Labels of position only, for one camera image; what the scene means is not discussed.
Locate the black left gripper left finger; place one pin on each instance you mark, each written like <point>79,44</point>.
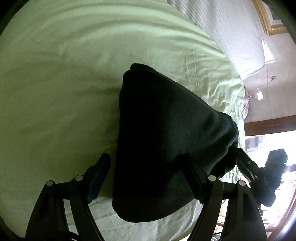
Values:
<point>48,220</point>

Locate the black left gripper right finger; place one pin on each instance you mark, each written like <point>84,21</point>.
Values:
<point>243,220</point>

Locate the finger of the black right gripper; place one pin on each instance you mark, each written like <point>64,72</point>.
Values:
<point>246,166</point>

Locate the black pants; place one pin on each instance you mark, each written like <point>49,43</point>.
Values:
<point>165,129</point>

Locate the floral quilt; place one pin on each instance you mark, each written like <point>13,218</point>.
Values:
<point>245,104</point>

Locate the light green bed sheet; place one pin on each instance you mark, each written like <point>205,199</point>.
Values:
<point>62,64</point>

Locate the wooden window frame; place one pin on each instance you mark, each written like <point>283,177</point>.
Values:
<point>276,125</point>

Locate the gold picture frame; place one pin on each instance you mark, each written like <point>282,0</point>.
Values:
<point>271,23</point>

